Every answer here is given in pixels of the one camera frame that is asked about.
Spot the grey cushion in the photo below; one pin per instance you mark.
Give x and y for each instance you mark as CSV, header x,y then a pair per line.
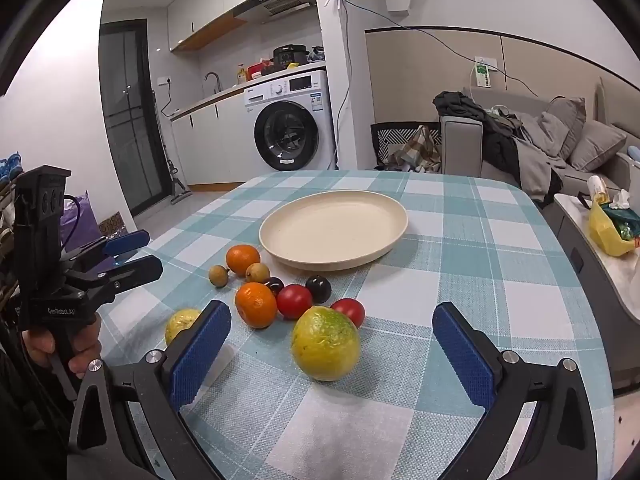
x,y
567,120
597,145

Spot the grey floor mop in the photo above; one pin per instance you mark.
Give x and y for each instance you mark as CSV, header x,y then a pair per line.
x,y
175,180

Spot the dark clothes pile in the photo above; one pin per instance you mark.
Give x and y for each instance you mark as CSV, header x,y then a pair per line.
x,y
505,145

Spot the white upper cabinets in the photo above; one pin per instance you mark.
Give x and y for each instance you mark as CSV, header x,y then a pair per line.
x,y
200,10

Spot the yellow soap bottle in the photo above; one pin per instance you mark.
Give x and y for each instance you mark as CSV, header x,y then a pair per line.
x,y
242,75

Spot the white marble side table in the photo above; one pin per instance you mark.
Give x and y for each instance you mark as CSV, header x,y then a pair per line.
x,y
607,280

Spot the black rice cooker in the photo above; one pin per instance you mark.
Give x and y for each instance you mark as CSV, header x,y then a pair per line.
x,y
289,56

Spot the white green wall device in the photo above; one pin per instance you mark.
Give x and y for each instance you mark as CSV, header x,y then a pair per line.
x,y
482,74

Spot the dark glass door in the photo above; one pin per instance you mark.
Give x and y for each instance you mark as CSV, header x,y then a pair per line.
x,y
125,110

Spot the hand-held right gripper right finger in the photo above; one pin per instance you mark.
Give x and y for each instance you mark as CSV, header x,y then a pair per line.
x,y
462,355

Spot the white tissue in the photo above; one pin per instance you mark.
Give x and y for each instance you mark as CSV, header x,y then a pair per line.
x,y
620,199

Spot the cream round plate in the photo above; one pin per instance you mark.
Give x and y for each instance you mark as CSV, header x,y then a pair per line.
x,y
332,227

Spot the white lower kitchen cabinets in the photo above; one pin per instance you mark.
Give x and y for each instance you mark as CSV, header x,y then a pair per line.
x,y
215,145

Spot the grey sofa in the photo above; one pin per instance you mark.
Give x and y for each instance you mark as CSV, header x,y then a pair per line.
x,y
460,145

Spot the yellow-green round fruit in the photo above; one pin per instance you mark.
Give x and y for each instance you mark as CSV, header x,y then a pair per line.
x,y
180,324
326,344

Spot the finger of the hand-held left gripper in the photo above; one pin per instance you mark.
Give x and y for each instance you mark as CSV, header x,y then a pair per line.
x,y
137,270
127,242

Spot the orange mandarin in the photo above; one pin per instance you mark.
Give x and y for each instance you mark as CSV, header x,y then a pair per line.
x,y
256,305
242,258

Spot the red box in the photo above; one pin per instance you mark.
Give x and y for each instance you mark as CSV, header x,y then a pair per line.
x,y
259,70

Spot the black patterned laundry basket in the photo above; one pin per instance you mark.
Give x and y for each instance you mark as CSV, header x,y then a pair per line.
x,y
382,142

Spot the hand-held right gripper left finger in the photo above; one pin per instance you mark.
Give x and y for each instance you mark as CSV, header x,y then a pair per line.
x,y
200,355

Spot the curved kitchen faucet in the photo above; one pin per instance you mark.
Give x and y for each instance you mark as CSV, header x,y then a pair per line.
x,y
218,80

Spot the yellow plastic bag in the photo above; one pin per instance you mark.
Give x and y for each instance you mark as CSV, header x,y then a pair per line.
x,y
605,230

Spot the person's left forearm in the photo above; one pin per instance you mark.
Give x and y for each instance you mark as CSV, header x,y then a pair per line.
x,y
30,410

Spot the red cherry tomato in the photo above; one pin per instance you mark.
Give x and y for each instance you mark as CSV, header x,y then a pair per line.
x,y
294,301
348,310

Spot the dark purple plum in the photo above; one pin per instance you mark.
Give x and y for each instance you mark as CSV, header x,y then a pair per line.
x,y
318,288
274,285

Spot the plaid cloth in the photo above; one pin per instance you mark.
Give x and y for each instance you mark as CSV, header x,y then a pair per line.
x,y
417,152

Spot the person's left hand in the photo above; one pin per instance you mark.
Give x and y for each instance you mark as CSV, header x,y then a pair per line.
x,y
37,345

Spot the grey plastic bag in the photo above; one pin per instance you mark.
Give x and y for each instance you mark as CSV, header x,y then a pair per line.
x,y
315,53

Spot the brown longan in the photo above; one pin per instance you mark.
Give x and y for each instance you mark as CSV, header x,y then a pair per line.
x,y
257,272
218,276

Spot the purple bag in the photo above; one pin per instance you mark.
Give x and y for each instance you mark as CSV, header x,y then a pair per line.
x,y
82,225

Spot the white washing machine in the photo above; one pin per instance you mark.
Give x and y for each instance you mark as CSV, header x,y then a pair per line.
x,y
295,135

